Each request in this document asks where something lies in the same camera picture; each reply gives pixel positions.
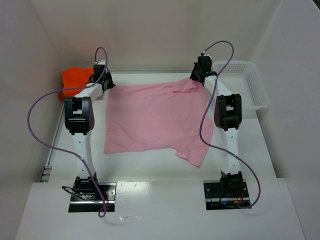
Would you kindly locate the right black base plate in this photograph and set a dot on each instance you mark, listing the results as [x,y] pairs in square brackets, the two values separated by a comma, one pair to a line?
[215,199]

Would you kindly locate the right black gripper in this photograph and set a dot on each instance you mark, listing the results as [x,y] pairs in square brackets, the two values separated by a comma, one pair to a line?
[196,75]

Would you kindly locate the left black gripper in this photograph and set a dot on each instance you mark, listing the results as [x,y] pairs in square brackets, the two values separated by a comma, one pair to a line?
[108,83]

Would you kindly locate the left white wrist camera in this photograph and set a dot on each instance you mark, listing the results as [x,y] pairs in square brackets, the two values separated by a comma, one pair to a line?
[100,62]

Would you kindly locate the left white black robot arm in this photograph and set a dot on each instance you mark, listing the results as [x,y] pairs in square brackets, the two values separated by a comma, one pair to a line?
[79,121]

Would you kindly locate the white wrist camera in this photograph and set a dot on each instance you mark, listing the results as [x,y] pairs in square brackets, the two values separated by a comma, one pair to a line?
[203,53]
[100,62]

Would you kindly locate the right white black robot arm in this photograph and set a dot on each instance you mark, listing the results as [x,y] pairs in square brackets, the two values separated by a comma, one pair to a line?
[227,118]

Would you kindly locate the pink t shirt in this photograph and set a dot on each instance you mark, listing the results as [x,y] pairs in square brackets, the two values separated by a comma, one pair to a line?
[159,116]

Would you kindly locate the aluminium table edge rail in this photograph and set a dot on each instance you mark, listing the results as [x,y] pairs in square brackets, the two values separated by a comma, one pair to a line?
[45,177]

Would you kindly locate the white perforated plastic basket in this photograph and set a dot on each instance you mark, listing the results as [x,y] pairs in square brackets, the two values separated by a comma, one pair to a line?
[242,77]

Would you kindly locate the orange folded t shirt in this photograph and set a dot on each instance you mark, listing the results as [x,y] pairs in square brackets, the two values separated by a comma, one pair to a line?
[74,77]

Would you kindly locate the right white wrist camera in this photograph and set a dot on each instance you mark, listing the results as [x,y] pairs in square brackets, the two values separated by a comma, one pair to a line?
[203,53]

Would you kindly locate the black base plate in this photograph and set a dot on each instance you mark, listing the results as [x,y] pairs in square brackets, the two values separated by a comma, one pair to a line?
[81,202]
[215,199]

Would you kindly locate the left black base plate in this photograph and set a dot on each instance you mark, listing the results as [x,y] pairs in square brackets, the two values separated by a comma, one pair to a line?
[81,202]

